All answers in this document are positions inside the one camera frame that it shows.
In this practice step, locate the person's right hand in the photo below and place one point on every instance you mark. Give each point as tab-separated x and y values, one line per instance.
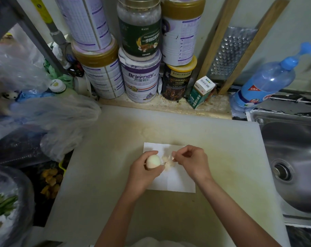
196	164

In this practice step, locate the person's left hand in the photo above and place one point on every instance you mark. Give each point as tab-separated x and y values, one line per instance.
138	180

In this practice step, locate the beige egg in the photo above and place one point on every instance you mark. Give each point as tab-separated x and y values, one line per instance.
153	162

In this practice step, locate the white paper sheet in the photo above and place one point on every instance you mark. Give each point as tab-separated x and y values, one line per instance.
178	182

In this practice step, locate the person's left forearm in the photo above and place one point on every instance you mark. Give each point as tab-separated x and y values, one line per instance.
117	221

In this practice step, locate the person's right forearm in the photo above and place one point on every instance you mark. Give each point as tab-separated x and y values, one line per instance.
237	216

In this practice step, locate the person's white shirt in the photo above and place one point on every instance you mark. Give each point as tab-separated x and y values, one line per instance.
160	243

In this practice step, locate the white plastic cutting board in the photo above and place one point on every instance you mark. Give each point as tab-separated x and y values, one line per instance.
235	156

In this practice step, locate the green white small carton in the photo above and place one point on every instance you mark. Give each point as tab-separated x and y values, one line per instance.
198	96

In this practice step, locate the yellow green basket rim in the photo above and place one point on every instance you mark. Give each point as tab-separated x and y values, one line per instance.
62	167

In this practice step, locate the dark tin yellow lid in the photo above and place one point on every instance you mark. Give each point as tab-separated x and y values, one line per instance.
175	84

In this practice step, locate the white foil pouch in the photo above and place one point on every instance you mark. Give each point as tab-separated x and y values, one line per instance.
159	85

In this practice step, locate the pile of yellow dried fruits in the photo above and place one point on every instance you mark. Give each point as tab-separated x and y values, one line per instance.
51	181

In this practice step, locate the white tin purple band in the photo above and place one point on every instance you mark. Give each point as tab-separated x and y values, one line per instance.
140	79

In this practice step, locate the crumpled translucent plastic bag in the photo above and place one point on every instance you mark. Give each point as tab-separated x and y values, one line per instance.
61	114

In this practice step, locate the blue plastic bottle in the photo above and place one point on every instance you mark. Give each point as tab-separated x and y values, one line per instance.
263	84

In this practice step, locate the steel sink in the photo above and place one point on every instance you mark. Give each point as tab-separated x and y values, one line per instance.
299	146

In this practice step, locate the white purple tin gold lid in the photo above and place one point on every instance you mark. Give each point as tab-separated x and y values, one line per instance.
83	23
180	38
105	77

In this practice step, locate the white tape roll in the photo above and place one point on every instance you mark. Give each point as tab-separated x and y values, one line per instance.
82	86

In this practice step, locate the small white cap bottle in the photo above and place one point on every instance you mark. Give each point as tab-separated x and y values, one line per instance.
57	86

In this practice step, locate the dark glossy bag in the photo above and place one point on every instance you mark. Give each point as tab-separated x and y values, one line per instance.
14	151

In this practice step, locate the clear bag with greens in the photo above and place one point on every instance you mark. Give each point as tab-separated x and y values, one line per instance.
13	216

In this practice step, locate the blue plastic bag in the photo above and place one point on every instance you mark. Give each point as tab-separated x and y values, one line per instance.
32	96

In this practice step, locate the green plastic bag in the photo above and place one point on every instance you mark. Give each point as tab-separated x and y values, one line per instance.
54	73

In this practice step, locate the green label jar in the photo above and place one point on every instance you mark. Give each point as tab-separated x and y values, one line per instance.
139	35

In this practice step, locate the small panda toy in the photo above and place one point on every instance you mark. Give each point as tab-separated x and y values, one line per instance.
10	95

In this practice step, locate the clear plastic bag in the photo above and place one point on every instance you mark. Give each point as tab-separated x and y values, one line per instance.
19	72

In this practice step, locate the grey metal pipe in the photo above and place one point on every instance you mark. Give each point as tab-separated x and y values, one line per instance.
56	32

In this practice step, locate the grey metal shelf rack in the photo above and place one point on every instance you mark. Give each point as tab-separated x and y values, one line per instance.
34	33

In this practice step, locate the metal grater wooden frame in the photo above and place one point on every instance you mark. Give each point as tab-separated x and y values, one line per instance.
231	51

